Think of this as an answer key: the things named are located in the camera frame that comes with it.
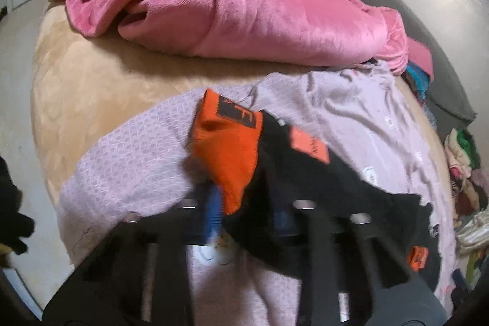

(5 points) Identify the stack of folded colourful clothes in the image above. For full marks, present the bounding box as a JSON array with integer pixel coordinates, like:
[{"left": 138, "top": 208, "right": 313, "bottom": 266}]
[{"left": 403, "top": 60, "right": 436, "bottom": 120}]

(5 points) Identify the beige bed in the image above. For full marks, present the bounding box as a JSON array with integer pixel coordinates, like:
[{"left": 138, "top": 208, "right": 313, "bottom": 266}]
[{"left": 31, "top": 0, "right": 455, "bottom": 266}]

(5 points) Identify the black garment with orange patches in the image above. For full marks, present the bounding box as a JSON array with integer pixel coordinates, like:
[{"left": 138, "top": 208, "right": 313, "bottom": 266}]
[{"left": 187, "top": 88, "right": 440, "bottom": 292}]

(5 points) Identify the lilac printed blanket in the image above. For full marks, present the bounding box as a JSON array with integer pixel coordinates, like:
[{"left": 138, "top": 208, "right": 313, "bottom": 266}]
[{"left": 57, "top": 60, "right": 459, "bottom": 326}]

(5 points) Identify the dark cloth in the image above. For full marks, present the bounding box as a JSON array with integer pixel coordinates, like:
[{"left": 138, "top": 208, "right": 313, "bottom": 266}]
[{"left": 0, "top": 156, "right": 35, "bottom": 256}]

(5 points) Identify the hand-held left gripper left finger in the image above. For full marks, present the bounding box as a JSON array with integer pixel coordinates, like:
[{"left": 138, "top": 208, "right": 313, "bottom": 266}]
[{"left": 42, "top": 185, "right": 230, "bottom": 326}]

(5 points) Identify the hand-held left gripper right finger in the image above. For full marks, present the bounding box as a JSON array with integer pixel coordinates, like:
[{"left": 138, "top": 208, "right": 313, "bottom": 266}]
[{"left": 273, "top": 198, "right": 413, "bottom": 326}]

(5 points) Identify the grey headboard cushion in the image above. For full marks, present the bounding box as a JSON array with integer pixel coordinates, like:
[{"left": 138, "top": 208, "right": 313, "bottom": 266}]
[{"left": 332, "top": 0, "right": 478, "bottom": 137}]

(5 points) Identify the pile of assorted clothes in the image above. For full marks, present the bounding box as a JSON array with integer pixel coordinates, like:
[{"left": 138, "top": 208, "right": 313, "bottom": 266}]
[{"left": 443, "top": 127, "right": 489, "bottom": 281}]

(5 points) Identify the pink fleece blanket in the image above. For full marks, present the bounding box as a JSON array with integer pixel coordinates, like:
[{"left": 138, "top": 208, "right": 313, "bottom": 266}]
[{"left": 48, "top": 0, "right": 434, "bottom": 76}]

